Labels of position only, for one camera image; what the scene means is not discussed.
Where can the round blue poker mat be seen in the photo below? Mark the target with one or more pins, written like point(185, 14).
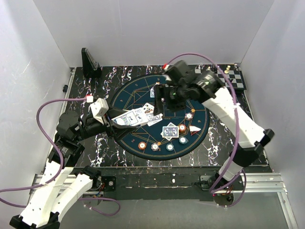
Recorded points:
point(147, 142)

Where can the blue white poker chip stack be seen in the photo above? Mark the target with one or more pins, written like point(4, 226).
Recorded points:
point(154, 147)

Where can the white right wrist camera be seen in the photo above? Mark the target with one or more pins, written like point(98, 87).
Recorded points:
point(167, 78)

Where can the orange poker chip stack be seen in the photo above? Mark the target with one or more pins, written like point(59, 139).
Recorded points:
point(142, 145)

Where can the blue playing card box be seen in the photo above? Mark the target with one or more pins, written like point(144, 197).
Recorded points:
point(127, 118)

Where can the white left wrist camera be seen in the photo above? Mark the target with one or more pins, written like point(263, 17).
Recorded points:
point(99, 108)

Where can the blue white chips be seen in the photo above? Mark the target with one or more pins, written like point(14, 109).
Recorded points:
point(188, 116)

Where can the black card holder stand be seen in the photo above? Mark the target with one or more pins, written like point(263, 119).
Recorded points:
point(91, 68)

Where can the deck of playing cards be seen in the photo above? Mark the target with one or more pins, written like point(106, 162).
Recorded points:
point(141, 115)

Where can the green chips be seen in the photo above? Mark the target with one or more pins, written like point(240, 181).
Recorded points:
point(183, 140)

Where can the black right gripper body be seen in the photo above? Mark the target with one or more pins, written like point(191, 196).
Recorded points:
point(177, 92)

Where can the black white chess board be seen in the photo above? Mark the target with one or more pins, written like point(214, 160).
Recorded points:
point(235, 76)

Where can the green poker chip stack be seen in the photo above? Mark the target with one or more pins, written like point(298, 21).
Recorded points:
point(169, 147)

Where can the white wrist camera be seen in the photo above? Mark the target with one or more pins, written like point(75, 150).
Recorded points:
point(99, 108)
point(167, 78)

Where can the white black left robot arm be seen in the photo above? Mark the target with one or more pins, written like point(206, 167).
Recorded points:
point(48, 205)

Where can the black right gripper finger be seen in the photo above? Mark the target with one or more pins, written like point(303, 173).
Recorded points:
point(175, 103)
point(158, 95)

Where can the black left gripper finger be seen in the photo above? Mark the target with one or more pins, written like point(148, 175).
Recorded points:
point(121, 131)
point(114, 112)

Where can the pulled face-down playing card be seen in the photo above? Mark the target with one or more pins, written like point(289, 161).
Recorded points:
point(152, 118)

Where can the orange chips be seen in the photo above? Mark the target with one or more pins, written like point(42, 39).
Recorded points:
point(182, 128)

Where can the aluminium rail frame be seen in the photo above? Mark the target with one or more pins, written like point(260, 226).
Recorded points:
point(138, 178)

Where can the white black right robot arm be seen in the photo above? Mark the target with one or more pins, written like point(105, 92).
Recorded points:
point(250, 137)

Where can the white chess piece right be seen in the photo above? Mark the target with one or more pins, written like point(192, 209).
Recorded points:
point(227, 70)

